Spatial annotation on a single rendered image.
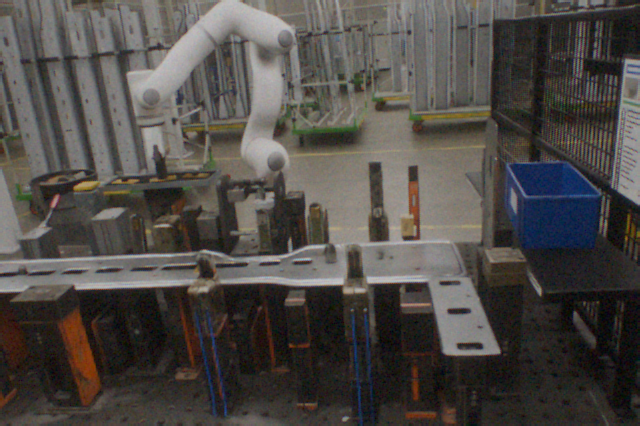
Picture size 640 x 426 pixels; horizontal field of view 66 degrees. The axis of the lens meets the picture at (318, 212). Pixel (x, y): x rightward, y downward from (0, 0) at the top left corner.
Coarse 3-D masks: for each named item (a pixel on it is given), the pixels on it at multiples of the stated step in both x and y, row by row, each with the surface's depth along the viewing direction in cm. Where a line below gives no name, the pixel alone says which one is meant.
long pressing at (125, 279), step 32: (128, 256) 143; (160, 256) 142; (192, 256) 140; (224, 256) 137; (288, 256) 134; (320, 256) 132; (384, 256) 128; (416, 256) 126; (448, 256) 124; (0, 288) 132; (96, 288) 128; (128, 288) 127
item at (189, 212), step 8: (184, 208) 150; (192, 208) 149; (200, 208) 151; (184, 216) 150; (192, 216) 149; (184, 224) 151; (192, 224) 150; (192, 232) 152; (192, 240) 152; (192, 248) 153; (200, 248) 153
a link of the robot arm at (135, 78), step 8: (128, 72) 149; (136, 72) 146; (144, 72) 147; (152, 72) 149; (128, 80) 149; (136, 80) 147; (144, 80) 147; (136, 104) 149; (136, 112) 151; (144, 112) 150; (152, 112) 150; (160, 112) 152
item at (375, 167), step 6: (372, 162) 135; (378, 162) 135; (372, 168) 132; (378, 168) 132; (372, 174) 136; (378, 174) 136; (372, 180) 136; (378, 180) 136; (372, 186) 136; (378, 186) 136; (372, 192) 136; (378, 192) 137; (372, 198) 136; (378, 198) 137; (372, 204) 137; (378, 204) 137; (372, 210) 137; (372, 216) 137; (372, 222) 138
